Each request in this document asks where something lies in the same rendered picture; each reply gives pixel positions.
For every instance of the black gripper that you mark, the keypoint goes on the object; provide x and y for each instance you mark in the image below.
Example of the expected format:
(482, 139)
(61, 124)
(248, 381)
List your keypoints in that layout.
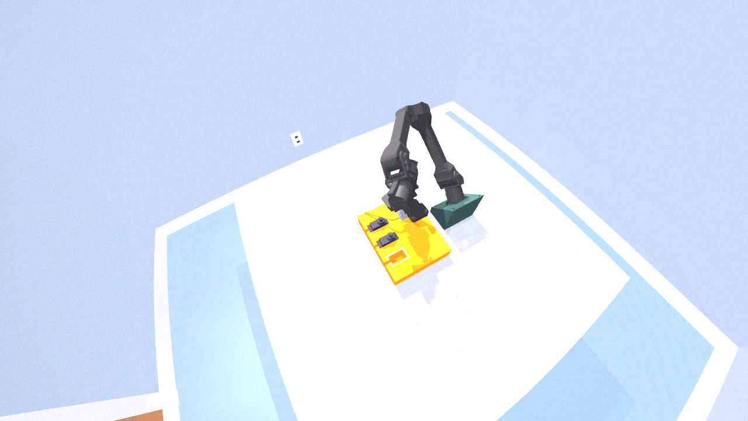
(415, 210)

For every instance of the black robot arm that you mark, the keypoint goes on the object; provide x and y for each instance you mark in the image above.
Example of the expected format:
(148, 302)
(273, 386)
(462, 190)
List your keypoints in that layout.
(396, 157)

